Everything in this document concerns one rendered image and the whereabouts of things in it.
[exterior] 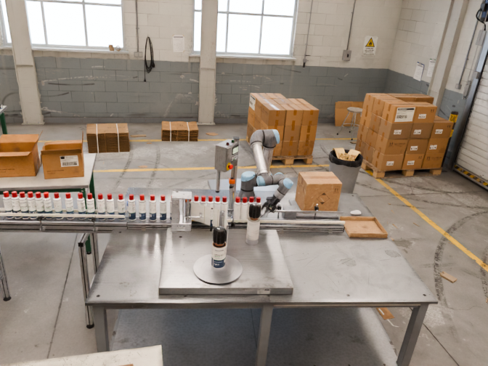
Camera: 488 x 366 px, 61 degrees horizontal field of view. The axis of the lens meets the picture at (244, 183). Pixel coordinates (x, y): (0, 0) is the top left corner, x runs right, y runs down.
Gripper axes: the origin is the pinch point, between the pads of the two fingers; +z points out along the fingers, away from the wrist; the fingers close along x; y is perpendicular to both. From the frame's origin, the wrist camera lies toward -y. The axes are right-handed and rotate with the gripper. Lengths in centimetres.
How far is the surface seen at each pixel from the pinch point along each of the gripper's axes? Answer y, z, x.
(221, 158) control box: -1, -23, -51
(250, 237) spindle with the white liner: 32.4, 5.7, -10.4
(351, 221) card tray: -11, -29, 71
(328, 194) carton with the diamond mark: -21, -36, 45
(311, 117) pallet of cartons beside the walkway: -342, -48, 116
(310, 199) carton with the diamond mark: -19.8, -25.0, 34.2
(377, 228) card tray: 0, -39, 87
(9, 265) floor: -62, 192, -146
